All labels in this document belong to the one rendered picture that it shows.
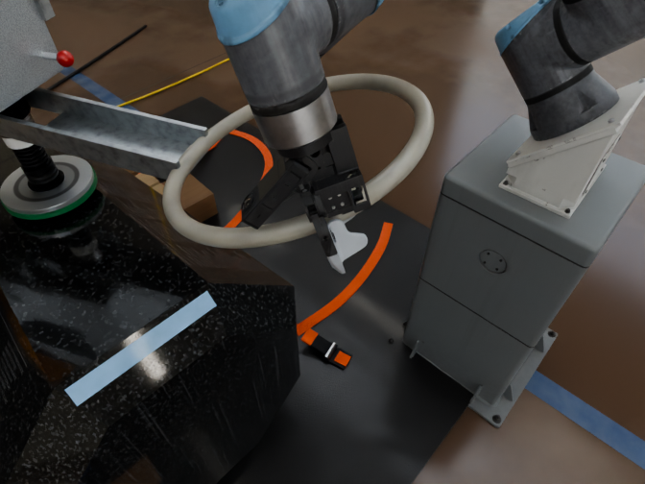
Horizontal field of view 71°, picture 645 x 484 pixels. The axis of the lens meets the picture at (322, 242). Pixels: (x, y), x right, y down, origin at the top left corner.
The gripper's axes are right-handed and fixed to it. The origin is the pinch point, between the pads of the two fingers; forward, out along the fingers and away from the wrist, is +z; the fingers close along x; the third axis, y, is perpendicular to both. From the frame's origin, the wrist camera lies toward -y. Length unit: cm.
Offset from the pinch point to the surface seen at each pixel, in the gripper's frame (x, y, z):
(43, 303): 25, -60, 8
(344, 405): 38, -18, 102
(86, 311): 21, -52, 11
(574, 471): 4, 47, 128
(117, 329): 16, -46, 13
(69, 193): 53, -56, -1
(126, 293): 25, -45, 12
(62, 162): 65, -60, -4
